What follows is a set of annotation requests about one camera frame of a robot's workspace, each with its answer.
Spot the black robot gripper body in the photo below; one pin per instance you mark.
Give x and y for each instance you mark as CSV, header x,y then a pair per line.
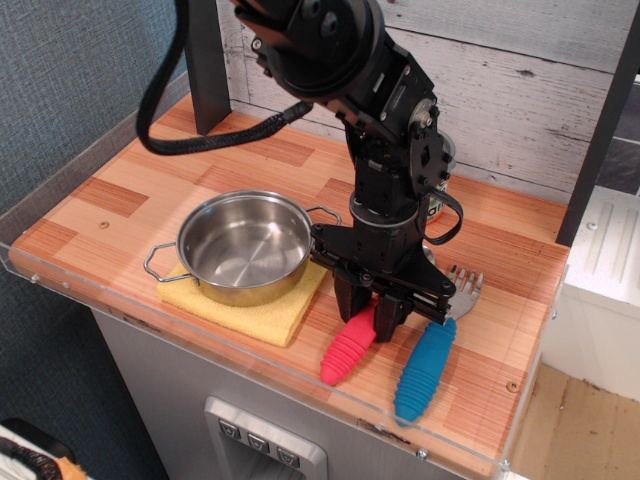
x,y
388,255

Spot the orange plush object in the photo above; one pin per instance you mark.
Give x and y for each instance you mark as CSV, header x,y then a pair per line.
x,y
67,470

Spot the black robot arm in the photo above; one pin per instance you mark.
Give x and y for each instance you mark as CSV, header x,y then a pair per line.
x,y
337,54

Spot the yellow folded cloth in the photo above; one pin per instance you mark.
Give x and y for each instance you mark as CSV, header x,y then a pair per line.
x,y
274,322

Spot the red handled metal spoon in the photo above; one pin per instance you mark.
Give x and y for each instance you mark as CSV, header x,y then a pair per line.
x,y
350,345

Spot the blue handled metal fork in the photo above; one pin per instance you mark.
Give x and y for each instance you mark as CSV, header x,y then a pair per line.
x,y
421,376

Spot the silver dispenser button panel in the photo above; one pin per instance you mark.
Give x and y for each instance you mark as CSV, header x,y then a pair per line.
x,y
249,447

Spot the dark grey post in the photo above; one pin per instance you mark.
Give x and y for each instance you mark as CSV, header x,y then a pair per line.
x,y
603,133
206,66

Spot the clear acrylic guard rail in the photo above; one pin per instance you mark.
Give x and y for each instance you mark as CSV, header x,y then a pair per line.
x,y
86,233

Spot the grey toy kitchen cabinet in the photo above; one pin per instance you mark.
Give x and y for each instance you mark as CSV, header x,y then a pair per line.
x,y
170,383

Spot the dark grey left post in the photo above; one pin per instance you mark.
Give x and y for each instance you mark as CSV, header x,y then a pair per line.
x,y
206,66

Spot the dark grey right post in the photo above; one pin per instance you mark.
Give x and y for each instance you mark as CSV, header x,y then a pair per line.
x,y
603,133

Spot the peas and carrots toy can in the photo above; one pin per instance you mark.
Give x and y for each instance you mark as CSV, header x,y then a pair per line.
x,y
436,206

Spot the stainless steel pot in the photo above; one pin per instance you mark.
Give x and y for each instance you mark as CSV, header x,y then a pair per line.
x,y
244,248

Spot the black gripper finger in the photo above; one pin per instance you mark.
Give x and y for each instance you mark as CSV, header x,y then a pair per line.
x,y
351,293
390,312

